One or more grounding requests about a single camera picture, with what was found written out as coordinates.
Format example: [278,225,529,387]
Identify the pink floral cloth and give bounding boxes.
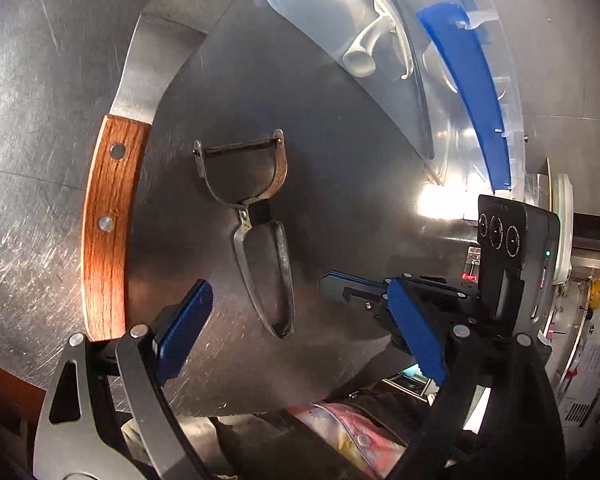
[285,400,413,480]

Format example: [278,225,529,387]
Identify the white printed label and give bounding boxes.
[555,340,600,431]

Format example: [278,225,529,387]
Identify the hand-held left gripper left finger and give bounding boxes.
[32,279,215,480]

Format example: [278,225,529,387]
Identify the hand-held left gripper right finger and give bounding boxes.
[386,279,566,480]

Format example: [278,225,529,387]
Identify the metal peeler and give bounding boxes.
[192,129,297,340]

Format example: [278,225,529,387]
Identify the flat wooden handle cleaver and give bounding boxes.
[80,0,246,343]

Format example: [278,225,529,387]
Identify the dark pants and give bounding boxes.
[120,382,481,480]

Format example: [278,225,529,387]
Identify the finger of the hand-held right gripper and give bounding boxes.
[405,274,482,331]
[320,271,390,322]

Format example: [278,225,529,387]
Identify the clear plastic container blue latches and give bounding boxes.
[264,0,526,196]

